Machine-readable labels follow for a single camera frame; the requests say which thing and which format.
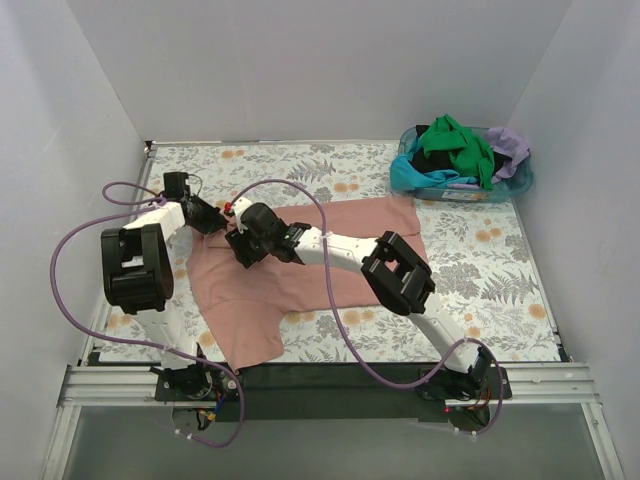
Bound pink printed t shirt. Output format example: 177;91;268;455
186;196;426;368

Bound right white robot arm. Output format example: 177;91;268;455
224;197;506;400

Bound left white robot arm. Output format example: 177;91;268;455
100;172;227;400

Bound teal t shirt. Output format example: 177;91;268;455
389;154;462;192

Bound black t shirt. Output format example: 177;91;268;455
410;148;454;174

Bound green t shirt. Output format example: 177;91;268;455
418;114;495;190

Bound lavender t shirt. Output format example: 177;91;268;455
483;127;530;184

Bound teal plastic basket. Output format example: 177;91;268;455
399;155;534;203

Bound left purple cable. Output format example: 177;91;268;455
51;181;246;448

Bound purple cable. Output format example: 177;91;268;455
224;179;505;436
51;181;246;448

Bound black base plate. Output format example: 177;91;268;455
150;363;512;425

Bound aluminium frame rail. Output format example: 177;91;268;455
58;362;601;406

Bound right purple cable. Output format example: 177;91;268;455
224;179;505;436

